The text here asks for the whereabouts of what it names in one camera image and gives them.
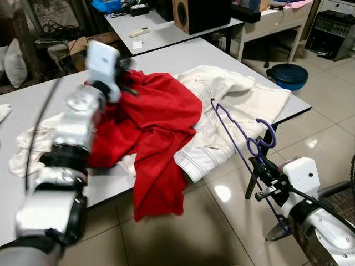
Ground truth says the purple wire hanger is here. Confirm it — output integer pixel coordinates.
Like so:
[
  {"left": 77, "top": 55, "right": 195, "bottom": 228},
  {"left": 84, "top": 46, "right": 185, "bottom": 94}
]
[{"left": 209, "top": 98, "right": 293, "bottom": 234}]

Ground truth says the red T-shirt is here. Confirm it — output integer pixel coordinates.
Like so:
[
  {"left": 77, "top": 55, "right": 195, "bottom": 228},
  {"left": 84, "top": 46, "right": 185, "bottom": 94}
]
[{"left": 88, "top": 69, "right": 204, "bottom": 222}]

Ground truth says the white remote control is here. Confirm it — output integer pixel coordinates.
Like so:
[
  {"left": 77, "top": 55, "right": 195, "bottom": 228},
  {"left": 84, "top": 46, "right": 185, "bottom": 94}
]
[{"left": 129, "top": 26, "right": 152, "bottom": 38}]

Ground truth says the brown cardboard box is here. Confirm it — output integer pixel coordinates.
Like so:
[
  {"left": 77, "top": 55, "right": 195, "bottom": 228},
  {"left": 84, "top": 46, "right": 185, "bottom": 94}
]
[{"left": 68, "top": 30, "right": 124, "bottom": 59}]

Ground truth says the blue plastic bag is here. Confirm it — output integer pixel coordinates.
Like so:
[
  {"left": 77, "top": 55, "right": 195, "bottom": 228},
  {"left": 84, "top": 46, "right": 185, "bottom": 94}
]
[{"left": 92, "top": 0, "right": 123, "bottom": 14}]

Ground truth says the white denim jacket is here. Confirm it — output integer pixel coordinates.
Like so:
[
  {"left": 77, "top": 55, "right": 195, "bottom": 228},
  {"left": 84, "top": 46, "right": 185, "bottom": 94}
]
[{"left": 174, "top": 65, "right": 292, "bottom": 183}]

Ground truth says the blue round basin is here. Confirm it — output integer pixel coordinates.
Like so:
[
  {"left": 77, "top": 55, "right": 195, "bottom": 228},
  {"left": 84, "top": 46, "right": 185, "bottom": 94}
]
[{"left": 266, "top": 63, "right": 310, "bottom": 93}]

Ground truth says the wooden loudspeaker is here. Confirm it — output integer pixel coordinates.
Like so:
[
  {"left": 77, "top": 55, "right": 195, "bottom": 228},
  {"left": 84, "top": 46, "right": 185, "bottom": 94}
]
[{"left": 171, "top": 0, "right": 234, "bottom": 35}]

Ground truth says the white pillow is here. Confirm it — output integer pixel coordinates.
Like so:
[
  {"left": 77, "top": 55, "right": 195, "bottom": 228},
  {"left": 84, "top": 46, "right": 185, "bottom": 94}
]
[{"left": 2, "top": 38, "right": 29, "bottom": 89}]

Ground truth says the black audio device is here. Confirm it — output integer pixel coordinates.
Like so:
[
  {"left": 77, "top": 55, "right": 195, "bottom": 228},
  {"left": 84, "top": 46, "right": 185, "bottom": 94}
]
[{"left": 305, "top": 9, "right": 355, "bottom": 62}]

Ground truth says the white folded cloth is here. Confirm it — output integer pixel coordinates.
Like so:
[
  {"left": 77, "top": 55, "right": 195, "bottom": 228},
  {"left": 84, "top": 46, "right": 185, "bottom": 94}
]
[{"left": 0, "top": 104, "right": 12, "bottom": 122}]

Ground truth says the black long speaker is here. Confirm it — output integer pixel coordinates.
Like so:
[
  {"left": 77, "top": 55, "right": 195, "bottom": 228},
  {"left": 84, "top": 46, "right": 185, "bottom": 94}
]
[{"left": 230, "top": 3, "right": 261, "bottom": 24}]

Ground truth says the white desk with drawers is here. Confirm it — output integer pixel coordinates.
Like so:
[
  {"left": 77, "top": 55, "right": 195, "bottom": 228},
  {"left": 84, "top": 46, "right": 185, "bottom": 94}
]
[{"left": 237, "top": 0, "right": 314, "bottom": 63}]

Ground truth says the pink cloth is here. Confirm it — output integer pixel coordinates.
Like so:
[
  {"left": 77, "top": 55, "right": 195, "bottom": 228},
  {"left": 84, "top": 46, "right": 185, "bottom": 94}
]
[{"left": 286, "top": 0, "right": 314, "bottom": 9}]

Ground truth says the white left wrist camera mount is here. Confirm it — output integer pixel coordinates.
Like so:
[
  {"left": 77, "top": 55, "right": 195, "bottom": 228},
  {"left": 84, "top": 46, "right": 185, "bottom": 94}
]
[{"left": 85, "top": 40, "right": 122, "bottom": 104}]

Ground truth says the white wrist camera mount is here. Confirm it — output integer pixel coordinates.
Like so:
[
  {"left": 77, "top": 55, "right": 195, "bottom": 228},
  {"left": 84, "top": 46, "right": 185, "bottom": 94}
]
[
  {"left": 278, "top": 156, "right": 321, "bottom": 218},
  {"left": 85, "top": 40, "right": 122, "bottom": 104}
]

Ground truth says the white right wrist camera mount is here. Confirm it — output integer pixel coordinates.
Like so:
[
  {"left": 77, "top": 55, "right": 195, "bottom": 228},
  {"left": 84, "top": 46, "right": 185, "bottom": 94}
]
[{"left": 278, "top": 156, "right": 321, "bottom": 218}]

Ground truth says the metal frame woven chair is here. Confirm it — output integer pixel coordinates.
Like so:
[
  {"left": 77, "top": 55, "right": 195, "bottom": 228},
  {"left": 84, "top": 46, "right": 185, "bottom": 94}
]
[{"left": 315, "top": 180, "right": 355, "bottom": 229}]

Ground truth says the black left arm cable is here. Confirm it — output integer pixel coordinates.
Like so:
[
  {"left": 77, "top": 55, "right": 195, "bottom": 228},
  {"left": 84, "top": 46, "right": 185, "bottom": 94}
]
[{"left": 25, "top": 76, "right": 63, "bottom": 192}]

